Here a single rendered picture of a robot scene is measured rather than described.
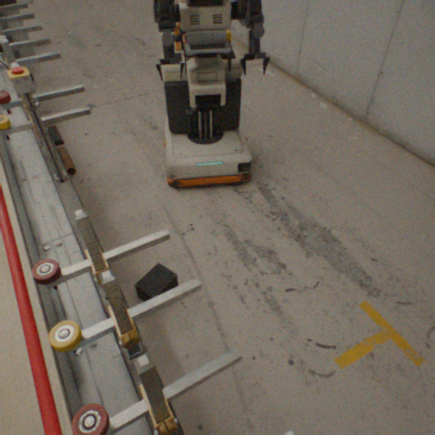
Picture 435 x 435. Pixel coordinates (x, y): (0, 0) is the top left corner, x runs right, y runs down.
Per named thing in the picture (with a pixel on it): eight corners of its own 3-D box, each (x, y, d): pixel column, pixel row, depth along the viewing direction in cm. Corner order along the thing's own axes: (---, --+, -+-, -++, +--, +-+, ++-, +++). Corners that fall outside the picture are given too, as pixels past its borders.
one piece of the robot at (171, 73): (169, 130, 305) (156, 18, 245) (234, 125, 310) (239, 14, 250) (171, 154, 282) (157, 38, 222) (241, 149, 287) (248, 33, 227)
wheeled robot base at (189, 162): (165, 138, 320) (161, 113, 302) (237, 133, 325) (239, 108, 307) (167, 190, 274) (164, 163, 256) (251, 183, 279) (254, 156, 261)
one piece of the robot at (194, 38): (183, 67, 222) (180, 27, 207) (228, 64, 225) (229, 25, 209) (184, 80, 211) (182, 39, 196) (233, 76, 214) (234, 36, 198)
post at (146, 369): (170, 421, 109) (148, 348, 74) (175, 433, 107) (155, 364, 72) (159, 428, 108) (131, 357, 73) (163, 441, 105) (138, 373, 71)
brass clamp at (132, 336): (127, 307, 118) (125, 298, 114) (143, 341, 110) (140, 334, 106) (109, 315, 116) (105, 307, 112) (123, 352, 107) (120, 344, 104)
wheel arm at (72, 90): (84, 90, 215) (82, 83, 212) (86, 93, 213) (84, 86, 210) (2, 109, 201) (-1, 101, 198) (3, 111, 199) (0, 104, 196)
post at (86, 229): (116, 296, 141) (83, 206, 106) (119, 303, 139) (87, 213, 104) (107, 301, 140) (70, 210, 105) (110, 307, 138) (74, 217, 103)
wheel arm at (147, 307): (197, 283, 123) (196, 276, 120) (202, 290, 121) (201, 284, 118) (64, 346, 109) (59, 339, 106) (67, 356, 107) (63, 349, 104)
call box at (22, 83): (33, 86, 151) (25, 66, 145) (36, 93, 147) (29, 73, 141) (14, 89, 149) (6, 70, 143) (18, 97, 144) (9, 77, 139)
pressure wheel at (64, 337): (62, 369, 106) (49, 351, 98) (59, 344, 111) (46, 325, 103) (91, 357, 109) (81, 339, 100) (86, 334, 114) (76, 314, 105)
